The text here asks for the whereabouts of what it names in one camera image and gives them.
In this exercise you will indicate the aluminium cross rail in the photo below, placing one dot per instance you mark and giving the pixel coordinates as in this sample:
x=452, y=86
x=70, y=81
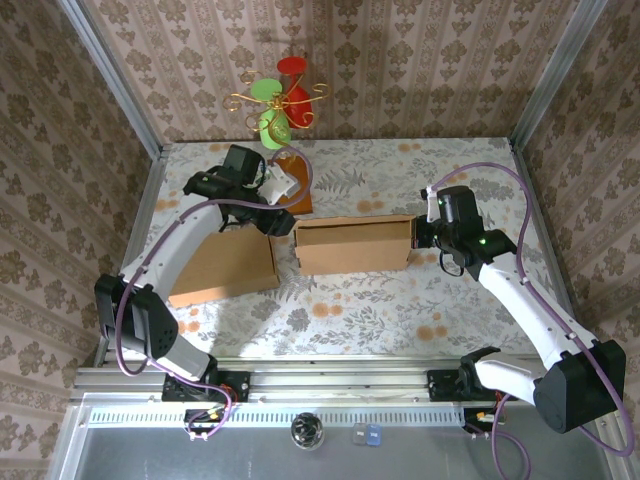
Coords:
x=325, y=380

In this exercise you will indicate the grey memory card case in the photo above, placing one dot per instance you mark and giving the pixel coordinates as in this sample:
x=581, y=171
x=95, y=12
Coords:
x=359, y=435

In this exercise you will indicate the brown cardboard mailer box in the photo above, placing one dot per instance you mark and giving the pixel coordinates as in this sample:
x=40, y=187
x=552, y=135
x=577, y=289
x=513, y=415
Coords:
x=225, y=270
x=355, y=250

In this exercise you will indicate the grey metal sheet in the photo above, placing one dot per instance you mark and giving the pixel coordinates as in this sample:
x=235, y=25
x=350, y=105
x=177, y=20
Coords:
x=200, y=460

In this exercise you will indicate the shiny round metal object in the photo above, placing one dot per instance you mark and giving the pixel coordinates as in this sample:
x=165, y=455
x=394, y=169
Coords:
x=307, y=431

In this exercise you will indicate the blue memory card case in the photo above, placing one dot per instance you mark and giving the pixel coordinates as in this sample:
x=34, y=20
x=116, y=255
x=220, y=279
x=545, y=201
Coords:
x=374, y=436

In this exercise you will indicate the green plastic wine glass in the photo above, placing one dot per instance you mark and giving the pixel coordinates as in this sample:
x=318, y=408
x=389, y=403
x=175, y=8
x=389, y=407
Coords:
x=265, y=90

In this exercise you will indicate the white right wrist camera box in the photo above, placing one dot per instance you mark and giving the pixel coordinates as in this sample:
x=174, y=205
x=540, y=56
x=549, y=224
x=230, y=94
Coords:
x=432, y=205

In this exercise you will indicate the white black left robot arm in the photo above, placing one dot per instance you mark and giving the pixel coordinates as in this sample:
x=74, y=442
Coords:
x=165, y=255

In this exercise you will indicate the floral table cloth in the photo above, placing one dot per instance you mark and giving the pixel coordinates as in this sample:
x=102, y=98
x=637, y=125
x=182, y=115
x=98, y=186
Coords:
x=350, y=320

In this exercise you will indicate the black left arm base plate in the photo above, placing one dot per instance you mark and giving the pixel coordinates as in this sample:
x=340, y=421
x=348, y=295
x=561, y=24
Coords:
x=235, y=385

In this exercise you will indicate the aluminium frame post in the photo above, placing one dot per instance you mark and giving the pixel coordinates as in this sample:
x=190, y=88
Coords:
x=115, y=85
x=550, y=75

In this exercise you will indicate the aluminium side rail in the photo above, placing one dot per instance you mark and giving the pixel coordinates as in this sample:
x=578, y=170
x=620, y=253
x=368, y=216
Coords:
x=145, y=200

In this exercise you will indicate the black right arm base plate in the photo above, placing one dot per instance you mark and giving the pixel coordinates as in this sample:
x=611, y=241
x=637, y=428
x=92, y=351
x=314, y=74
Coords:
x=445, y=387

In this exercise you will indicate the red plastic wine glass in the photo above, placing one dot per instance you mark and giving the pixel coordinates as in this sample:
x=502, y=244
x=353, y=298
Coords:
x=292, y=65

